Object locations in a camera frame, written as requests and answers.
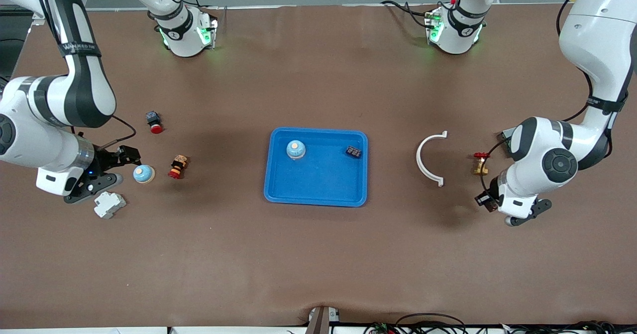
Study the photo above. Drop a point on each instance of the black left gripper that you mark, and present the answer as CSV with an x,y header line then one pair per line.
x,y
492,190

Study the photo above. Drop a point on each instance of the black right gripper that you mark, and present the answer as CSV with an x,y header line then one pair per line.
x,y
105,159

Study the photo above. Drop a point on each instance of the blue service bell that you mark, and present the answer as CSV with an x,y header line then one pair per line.
x,y
295,149
144,174

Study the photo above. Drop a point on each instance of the small black connector block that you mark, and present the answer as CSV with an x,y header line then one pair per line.
x,y
354,152

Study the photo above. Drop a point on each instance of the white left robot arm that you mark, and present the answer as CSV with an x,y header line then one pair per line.
x,y
597,35

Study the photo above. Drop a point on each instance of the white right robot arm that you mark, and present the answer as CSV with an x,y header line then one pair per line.
x,y
30,140

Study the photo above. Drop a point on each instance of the blue plastic tray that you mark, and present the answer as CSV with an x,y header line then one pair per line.
x,y
318,184

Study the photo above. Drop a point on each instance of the brass valve red handwheel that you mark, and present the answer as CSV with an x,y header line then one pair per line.
x,y
480,167

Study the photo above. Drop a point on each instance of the white circuit breaker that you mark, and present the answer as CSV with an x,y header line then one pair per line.
x,y
109,206

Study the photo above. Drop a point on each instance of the red mushroom button black block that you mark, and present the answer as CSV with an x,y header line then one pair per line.
x,y
155,125

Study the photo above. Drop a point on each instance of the red mushroom button tan block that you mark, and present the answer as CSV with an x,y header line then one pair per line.
x,y
177,167

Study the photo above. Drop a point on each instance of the grey metal box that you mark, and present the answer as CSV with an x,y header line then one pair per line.
x,y
503,136

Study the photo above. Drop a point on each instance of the white curved pipe clamp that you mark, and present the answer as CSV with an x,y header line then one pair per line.
x,y
418,159

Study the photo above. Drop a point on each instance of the brown table mat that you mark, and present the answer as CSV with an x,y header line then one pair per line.
x,y
318,254

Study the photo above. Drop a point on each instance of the grey camera stand clamp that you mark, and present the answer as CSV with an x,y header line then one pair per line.
x,y
318,321

